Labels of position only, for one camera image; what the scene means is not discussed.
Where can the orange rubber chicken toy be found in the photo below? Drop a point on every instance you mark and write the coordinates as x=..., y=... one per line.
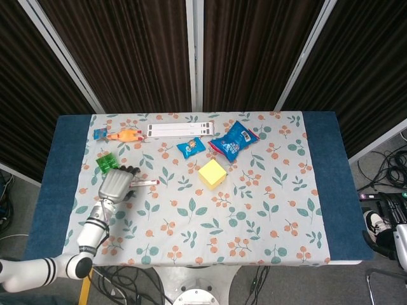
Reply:
x=125, y=135

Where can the white folding stand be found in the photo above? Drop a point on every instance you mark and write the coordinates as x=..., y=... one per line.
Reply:
x=178, y=129

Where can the green plastic block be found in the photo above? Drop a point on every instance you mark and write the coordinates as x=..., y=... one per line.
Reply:
x=106, y=161

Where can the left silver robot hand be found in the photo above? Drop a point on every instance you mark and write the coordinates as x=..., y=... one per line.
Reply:
x=114, y=185

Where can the metal chair leg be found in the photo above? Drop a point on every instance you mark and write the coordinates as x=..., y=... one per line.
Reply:
x=370, y=279

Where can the small blue snack bag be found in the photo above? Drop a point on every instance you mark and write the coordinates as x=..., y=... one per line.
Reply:
x=190, y=147

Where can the white black sneaker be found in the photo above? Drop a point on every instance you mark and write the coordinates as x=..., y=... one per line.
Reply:
x=373, y=220

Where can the tiny blue candy packet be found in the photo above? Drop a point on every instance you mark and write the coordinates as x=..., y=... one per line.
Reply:
x=100, y=132

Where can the yellow cube block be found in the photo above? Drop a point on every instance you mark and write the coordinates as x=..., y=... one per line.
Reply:
x=211, y=173

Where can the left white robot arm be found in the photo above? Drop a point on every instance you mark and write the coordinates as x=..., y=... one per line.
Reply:
x=89, y=235

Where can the large blue snack bag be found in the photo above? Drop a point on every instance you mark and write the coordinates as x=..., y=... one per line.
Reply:
x=233, y=141

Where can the dark fabric partition panel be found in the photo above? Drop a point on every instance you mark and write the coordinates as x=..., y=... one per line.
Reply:
x=254, y=47
x=127, y=47
x=25, y=79
x=365, y=63

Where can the red white marker pen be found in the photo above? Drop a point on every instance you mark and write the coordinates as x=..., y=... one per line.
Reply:
x=146, y=183

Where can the grey round robot base plate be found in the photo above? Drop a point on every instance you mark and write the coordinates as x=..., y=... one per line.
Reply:
x=198, y=297

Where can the floral patterned tablecloth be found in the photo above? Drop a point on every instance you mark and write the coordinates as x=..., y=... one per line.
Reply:
x=222, y=222

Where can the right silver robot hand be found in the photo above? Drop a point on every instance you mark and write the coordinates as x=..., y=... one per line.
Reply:
x=401, y=241

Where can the blue felt table cover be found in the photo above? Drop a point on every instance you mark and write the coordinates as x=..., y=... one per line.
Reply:
x=321, y=143

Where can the white table pedestal base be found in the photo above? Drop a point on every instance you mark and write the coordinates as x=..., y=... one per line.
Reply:
x=165, y=279

